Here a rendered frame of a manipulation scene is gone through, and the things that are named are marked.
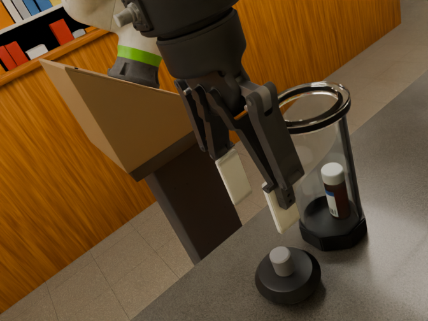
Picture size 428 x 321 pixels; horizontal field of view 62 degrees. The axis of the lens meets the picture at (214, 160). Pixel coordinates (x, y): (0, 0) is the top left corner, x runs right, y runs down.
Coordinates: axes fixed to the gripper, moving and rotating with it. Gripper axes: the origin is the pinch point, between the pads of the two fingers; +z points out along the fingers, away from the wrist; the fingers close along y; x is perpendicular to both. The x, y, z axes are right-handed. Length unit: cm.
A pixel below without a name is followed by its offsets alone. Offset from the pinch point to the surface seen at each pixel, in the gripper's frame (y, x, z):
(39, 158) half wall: -180, -21, 43
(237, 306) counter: -3.5, -7.5, 17.5
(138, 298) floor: -116, -22, 111
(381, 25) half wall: -179, 289, 101
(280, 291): 1.9, -3.0, 13.9
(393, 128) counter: -8.5, 38.8, 17.6
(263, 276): -1.5, -2.8, 13.9
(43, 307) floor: -160, -66, 111
